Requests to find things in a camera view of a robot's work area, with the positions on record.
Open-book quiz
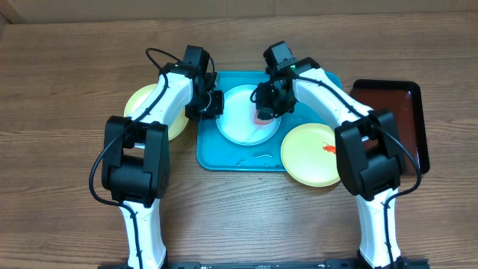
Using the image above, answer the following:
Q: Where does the pink green sponge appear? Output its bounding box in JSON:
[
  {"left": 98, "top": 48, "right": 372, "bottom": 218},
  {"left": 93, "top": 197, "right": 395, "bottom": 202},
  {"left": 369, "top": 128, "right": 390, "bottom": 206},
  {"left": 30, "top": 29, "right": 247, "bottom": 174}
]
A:
[{"left": 254, "top": 111, "right": 274, "bottom": 126}]

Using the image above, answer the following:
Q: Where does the light blue plate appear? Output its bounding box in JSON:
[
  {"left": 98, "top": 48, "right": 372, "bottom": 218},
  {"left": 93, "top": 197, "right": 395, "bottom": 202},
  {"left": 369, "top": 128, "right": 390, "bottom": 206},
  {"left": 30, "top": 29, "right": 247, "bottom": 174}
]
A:
[{"left": 216, "top": 84, "right": 281, "bottom": 146}]

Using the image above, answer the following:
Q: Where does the yellow plate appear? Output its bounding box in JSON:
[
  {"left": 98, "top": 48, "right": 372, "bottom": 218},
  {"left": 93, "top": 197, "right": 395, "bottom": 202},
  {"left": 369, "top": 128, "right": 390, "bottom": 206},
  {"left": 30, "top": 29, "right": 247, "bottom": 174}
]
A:
[
  {"left": 123, "top": 84, "right": 189, "bottom": 140},
  {"left": 281, "top": 123, "right": 340, "bottom": 187}
]

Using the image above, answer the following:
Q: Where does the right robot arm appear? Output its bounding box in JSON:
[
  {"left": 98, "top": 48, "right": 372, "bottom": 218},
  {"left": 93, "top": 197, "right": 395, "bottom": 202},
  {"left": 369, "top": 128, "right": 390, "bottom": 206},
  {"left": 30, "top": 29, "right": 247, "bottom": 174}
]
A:
[{"left": 250, "top": 41, "right": 406, "bottom": 268}]

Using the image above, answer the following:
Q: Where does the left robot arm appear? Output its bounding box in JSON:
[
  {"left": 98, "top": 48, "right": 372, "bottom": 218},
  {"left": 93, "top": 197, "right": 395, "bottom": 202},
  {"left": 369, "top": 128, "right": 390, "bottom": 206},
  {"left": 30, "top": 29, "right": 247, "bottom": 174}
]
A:
[{"left": 93, "top": 45, "right": 224, "bottom": 268}]

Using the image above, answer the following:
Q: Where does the teal plastic serving tray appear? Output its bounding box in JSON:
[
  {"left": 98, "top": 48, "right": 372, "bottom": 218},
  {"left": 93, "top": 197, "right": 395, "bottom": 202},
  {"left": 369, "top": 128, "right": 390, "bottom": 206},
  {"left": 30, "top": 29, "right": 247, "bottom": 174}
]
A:
[{"left": 196, "top": 71, "right": 326, "bottom": 172}]

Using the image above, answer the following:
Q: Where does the black red lacquer tray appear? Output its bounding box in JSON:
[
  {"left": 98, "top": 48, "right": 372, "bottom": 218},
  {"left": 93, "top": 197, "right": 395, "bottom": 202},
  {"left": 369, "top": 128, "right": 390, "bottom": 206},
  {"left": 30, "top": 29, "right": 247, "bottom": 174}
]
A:
[{"left": 350, "top": 79, "right": 430, "bottom": 174}]

